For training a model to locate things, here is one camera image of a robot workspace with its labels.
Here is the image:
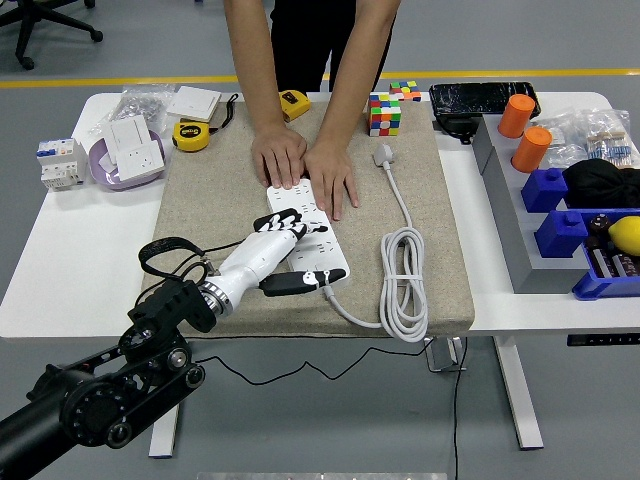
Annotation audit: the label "person's left hand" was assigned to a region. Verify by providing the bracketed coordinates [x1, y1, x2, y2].
[302, 135, 360, 222]

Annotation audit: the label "person's right hand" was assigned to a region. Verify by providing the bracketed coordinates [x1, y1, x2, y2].
[250, 123, 308, 190]

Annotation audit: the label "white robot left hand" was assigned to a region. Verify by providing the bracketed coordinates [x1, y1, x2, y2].
[215, 209, 348, 307]

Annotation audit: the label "white power strip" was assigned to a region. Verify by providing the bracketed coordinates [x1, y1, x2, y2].
[265, 179, 351, 292]

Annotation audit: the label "boxy yellow tape measure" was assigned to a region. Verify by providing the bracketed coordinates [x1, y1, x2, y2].
[278, 88, 312, 124]

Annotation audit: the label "large puzzle cube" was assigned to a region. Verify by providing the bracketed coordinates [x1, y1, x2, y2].
[367, 93, 403, 138]

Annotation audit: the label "grey-brown fabric mat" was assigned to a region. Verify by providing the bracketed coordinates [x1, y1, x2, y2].
[141, 98, 475, 341]

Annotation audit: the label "round yellow tape measure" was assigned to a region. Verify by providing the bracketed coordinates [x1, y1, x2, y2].
[171, 93, 240, 153]

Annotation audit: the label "small puzzle cube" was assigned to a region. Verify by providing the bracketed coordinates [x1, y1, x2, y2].
[388, 79, 422, 104]

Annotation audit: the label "person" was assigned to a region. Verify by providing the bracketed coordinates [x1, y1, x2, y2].
[269, 0, 389, 94]

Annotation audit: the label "black adapter box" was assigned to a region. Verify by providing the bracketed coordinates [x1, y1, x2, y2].
[433, 114, 479, 147]

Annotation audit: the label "clear bag of screws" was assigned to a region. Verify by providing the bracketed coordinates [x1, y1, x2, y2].
[88, 84, 176, 136]

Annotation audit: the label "black plastic tray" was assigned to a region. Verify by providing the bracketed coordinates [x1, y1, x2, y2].
[428, 81, 543, 121]

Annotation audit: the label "purple bowl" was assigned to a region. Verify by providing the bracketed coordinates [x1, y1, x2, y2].
[87, 130, 167, 192]

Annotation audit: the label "grey stepped block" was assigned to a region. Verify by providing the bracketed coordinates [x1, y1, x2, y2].
[472, 113, 594, 295]

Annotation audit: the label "orange cylinder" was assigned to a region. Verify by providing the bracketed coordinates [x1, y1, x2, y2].
[497, 93, 537, 139]
[510, 125, 553, 174]

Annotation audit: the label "white table leg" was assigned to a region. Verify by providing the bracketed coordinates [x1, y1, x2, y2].
[148, 394, 190, 459]
[492, 335, 545, 450]

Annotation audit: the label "blue block with knob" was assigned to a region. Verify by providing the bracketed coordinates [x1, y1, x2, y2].
[533, 208, 590, 259]
[520, 167, 570, 214]

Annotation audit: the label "white circuit breaker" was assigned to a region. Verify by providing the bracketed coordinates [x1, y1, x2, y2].
[34, 138, 87, 191]

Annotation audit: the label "clear bag of white parts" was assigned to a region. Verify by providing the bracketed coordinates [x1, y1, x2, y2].
[532, 110, 586, 170]

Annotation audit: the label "black cloth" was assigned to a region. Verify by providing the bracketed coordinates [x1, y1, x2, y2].
[562, 158, 640, 211]

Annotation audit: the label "black office chair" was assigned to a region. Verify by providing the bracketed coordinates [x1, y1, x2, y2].
[0, 0, 105, 71]

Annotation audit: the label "clear bag of resistors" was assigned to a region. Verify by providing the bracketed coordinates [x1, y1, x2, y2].
[582, 107, 634, 169]

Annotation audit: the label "blue plastic bin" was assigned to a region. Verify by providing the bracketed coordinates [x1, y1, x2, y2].
[571, 208, 640, 301]

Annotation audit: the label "dark cylinder parts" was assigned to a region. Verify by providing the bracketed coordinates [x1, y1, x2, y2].
[589, 238, 640, 279]

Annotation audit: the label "yellow lemon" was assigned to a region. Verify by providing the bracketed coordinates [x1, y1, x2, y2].
[607, 215, 640, 257]

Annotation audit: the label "black desk controller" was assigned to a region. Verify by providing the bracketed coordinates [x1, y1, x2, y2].
[566, 333, 640, 347]

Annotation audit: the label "white power cord with plug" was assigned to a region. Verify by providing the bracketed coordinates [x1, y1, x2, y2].
[322, 143, 430, 344]

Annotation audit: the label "white switch panel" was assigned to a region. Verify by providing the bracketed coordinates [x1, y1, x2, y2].
[164, 85, 223, 124]

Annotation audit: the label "white wall socket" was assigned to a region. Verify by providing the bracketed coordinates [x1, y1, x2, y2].
[115, 139, 166, 182]

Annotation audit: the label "white wall switch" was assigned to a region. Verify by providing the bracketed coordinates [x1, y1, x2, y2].
[102, 115, 154, 161]

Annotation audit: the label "metal bracket under table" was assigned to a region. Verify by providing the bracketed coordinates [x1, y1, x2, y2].
[423, 336, 469, 374]

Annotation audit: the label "thin black hanging cable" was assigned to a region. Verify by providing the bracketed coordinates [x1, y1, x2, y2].
[193, 337, 469, 480]

